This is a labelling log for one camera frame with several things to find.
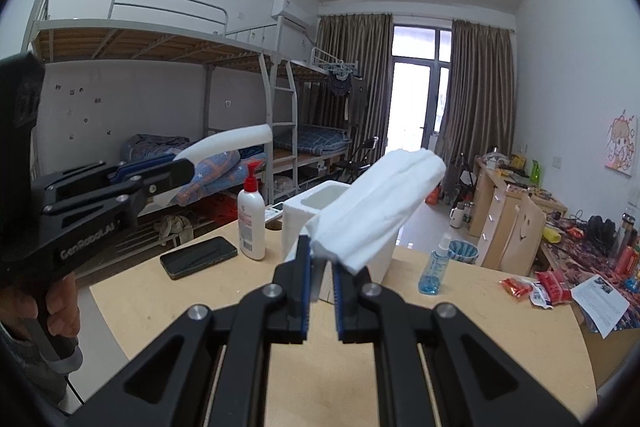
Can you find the metal bunk bed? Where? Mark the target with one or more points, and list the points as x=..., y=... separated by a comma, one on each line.
x=118, y=68

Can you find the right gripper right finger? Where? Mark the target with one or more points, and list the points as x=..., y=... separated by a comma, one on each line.
x=434, y=366

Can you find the anime girl wall picture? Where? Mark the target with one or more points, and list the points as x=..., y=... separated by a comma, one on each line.
x=620, y=150

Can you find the black folding chair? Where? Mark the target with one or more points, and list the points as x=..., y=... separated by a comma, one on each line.
x=348, y=170

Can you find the brown right curtain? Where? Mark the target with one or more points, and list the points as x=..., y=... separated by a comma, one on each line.
x=480, y=105

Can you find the orange container on floor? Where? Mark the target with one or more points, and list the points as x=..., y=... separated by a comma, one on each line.
x=433, y=197

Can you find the red snack packet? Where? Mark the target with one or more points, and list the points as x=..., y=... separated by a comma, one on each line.
x=517, y=287

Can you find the white towel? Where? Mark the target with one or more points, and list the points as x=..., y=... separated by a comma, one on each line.
x=403, y=180

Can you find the black smartphone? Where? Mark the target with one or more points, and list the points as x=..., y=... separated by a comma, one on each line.
x=194, y=258

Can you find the glass balcony door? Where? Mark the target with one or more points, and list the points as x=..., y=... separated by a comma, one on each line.
x=421, y=66

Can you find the white lotion pump bottle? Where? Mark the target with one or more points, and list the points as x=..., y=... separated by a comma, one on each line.
x=251, y=216

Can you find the white foam tube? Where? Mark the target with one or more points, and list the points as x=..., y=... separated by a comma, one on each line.
x=225, y=141

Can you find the brown curtain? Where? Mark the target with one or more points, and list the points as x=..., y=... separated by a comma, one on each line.
x=480, y=105
x=357, y=101

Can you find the wooden smiley chair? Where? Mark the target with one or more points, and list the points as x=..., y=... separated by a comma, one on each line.
x=522, y=245

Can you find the white thermos jug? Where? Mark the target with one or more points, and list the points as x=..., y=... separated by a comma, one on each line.
x=456, y=216

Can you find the white styrofoam box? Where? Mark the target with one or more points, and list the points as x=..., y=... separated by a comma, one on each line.
x=344, y=224

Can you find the wooden desk with drawers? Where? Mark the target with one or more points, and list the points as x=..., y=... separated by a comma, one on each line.
x=495, y=200

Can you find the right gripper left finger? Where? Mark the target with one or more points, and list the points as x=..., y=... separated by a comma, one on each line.
x=210, y=367

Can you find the blue waste basket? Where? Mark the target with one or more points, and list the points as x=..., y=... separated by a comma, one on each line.
x=462, y=251

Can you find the white paper sheet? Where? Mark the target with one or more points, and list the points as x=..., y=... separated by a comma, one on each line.
x=601, y=302

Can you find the white air conditioner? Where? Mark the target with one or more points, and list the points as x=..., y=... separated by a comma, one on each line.
x=291, y=12

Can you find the person's left hand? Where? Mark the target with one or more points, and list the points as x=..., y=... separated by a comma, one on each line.
x=62, y=306

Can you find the blue plaid quilt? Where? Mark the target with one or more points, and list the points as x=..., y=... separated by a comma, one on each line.
x=212, y=175

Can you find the brown left curtain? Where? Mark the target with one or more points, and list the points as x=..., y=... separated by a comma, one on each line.
x=357, y=101

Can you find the blue spray bottle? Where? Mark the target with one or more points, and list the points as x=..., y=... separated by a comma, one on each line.
x=434, y=271

